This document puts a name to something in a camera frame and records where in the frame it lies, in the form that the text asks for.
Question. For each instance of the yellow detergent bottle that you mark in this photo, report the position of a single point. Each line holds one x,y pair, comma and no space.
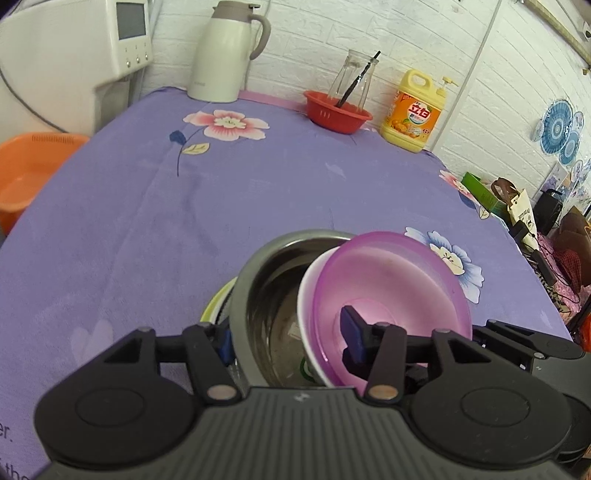
411,120

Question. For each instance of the brown bag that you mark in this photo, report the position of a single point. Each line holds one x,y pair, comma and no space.
575,235

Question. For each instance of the black power adapter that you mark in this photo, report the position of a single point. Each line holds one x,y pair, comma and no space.
544,267
521,232

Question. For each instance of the wall postcard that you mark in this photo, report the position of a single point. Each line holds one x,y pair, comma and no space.
556,179

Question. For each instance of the dark red mesh cloth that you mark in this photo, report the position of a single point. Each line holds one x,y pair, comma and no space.
569,267

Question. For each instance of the large blue paper fan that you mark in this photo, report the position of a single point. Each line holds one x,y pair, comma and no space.
555,124

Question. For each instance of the purple floral tablecloth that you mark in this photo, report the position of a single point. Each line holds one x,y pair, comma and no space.
138,230

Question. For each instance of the clear glass jar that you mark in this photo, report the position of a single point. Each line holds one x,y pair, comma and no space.
351,64

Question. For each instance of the red plastic basket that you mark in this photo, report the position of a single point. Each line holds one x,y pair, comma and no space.
337,122

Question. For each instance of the white ceramic bowl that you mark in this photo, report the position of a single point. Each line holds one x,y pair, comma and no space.
305,314

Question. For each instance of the black speaker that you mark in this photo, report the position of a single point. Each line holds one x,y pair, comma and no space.
549,210

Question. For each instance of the white thermos jug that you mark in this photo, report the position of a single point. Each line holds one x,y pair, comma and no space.
217,60

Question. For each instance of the white water dispenser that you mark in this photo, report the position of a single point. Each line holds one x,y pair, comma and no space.
69,55

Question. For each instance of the white plate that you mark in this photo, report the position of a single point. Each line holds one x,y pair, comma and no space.
214,304

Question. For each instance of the white paper bag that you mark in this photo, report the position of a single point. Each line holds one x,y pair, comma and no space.
521,217

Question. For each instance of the small blue paper fan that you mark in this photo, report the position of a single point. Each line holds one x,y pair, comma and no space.
571,147

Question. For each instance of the black straw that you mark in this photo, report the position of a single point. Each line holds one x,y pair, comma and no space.
364,71

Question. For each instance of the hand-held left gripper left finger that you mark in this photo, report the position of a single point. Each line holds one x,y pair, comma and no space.
225,348

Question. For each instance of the purple plastic bowl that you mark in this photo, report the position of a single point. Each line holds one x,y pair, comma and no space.
392,277

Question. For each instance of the green box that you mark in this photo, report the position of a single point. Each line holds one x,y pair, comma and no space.
478,189

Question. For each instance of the orange plastic basin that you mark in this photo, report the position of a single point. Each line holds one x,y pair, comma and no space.
27,184

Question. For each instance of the stainless steel bowl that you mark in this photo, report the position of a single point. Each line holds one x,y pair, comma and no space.
268,295

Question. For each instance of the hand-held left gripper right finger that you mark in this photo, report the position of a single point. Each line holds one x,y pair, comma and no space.
352,337

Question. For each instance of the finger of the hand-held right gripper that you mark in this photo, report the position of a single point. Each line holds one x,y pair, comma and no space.
531,344

